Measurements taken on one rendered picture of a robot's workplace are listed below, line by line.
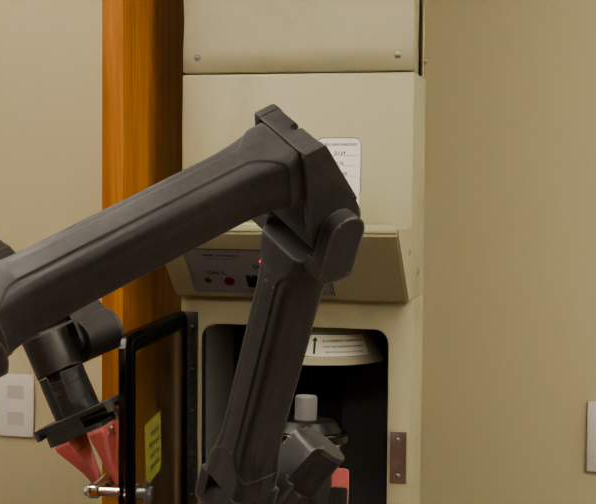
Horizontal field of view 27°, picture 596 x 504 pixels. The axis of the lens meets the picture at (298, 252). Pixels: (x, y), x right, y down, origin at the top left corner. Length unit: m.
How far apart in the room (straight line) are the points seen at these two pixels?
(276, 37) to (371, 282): 0.36
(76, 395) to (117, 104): 0.39
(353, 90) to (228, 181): 0.66
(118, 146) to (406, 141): 0.38
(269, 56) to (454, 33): 0.48
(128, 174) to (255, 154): 0.64
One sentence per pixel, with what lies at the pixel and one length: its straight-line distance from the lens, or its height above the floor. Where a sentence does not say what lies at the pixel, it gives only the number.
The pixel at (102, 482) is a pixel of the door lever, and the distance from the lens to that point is 1.53.
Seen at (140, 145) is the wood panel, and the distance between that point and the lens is 1.73.
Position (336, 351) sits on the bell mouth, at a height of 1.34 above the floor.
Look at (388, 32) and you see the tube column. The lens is 1.67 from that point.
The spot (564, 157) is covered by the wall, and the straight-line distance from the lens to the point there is 2.07.
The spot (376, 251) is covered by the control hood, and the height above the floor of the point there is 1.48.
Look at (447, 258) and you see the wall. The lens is 2.09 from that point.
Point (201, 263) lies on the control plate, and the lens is 1.65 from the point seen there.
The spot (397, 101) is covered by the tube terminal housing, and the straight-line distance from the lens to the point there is 1.66.
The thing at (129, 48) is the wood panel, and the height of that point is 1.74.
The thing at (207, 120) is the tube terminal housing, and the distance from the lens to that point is 1.72.
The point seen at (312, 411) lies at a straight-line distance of 1.58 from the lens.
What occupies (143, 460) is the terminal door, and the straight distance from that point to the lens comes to 1.53.
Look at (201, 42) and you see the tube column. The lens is 1.73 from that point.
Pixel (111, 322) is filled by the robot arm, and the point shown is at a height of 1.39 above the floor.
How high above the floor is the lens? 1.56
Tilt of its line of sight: 3 degrees down
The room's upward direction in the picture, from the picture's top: 1 degrees clockwise
